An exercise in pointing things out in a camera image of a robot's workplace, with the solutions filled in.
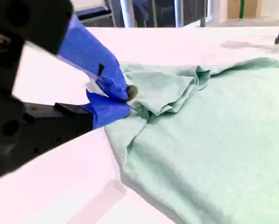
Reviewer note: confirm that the green pole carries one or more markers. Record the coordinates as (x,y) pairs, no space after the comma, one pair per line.
(241,9)

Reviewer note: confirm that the dark blue bench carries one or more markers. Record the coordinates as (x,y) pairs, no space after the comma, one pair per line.
(92,14)

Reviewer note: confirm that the white metal post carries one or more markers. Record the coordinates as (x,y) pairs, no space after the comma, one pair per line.
(179,12)
(124,12)

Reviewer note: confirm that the pale green T-shirt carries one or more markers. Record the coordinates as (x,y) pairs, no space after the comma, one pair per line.
(211,140)

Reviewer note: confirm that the brown cardboard box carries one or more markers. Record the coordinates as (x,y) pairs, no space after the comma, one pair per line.
(251,8)

